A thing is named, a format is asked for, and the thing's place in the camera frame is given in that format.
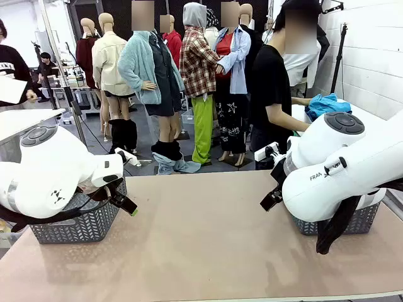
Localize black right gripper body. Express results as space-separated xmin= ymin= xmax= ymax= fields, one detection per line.
xmin=270 ymin=159 xmax=288 ymax=191

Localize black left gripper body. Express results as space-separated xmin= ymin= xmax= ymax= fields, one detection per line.
xmin=109 ymin=177 xmax=127 ymax=204

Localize blue garment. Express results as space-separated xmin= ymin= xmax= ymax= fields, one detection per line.
xmin=304 ymin=92 xmax=353 ymax=123

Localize white board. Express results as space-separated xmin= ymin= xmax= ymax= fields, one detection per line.
xmin=0 ymin=75 xmax=29 ymax=105

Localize person's right forearm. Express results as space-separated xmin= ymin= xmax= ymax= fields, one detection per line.
xmin=273 ymin=115 xmax=312 ymax=133

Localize grey perforated plastic basket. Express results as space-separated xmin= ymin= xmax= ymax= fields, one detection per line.
xmin=30 ymin=177 xmax=128 ymax=245
xmin=291 ymin=193 xmax=382 ymax=237

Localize light blue jeans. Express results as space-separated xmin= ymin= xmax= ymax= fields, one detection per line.
xmin=152 ymin=152 xmax=202 ymax=176

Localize person in black t-shirt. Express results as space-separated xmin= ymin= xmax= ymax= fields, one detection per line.
xmin=250 ymin=0 xmax=322 ymax=171

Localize mannequin in white shirt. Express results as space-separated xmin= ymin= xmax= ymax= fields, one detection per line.
xmin=281 ymin=40 xmax=322 ymax=97

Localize mannequin in open blue shirt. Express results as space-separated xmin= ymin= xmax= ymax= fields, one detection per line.
xmin=213 ymin=1 xmax=253 ymax=167

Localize mannequin in light blue fleece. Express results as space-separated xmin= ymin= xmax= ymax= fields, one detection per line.
xmin=118 ymin=0 xmax=186 ymax=164

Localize black tripod stand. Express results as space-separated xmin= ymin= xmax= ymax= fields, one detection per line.
xmin=329 ymin=22 xmax=349 ymax=101

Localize mannequin in plaid shirt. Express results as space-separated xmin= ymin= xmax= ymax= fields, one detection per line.
xmin=179 ymin=2 xmax=221 ymax=166

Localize mannequin in black jacket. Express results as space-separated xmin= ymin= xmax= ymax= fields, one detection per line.
xmin=238 ymin=3 xmax=264 ymax=95

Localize mannequin in maroon top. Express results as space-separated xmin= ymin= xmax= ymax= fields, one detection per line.
xmin=75 ymin=17 xmax=102 ymax=91

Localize mannequin in black coat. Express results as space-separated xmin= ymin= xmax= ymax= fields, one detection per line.
xmin=316 ymin=24 xmax=331 ymax=64

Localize bystander in black top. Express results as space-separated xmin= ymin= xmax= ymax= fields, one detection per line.
xmin=34 ymin=52 xmax=59 ymax=103

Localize small distant mannequin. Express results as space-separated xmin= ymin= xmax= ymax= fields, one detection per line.
xmin=263 ymin=17 xmax=275 ymax=45

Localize mannequin with checkered hat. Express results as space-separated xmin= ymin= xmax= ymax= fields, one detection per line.
xmin=203 ymin=8 xmax=220 ymax=48

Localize mannequin in red top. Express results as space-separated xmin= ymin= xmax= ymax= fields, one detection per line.
xmin=159 ymin=14 xmax=183 ymax=69

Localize bystander in black sweatshirt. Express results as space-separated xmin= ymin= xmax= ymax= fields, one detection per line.
xmin=0 ymin=18 xmax=38 ymax=107

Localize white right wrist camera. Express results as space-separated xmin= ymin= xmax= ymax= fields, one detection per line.
xmin=254 ymin=141 xmax=287 ymax=163

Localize black metal frame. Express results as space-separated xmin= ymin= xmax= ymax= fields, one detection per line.
xmin=321 ymin=0 xmax=344 ymax=15

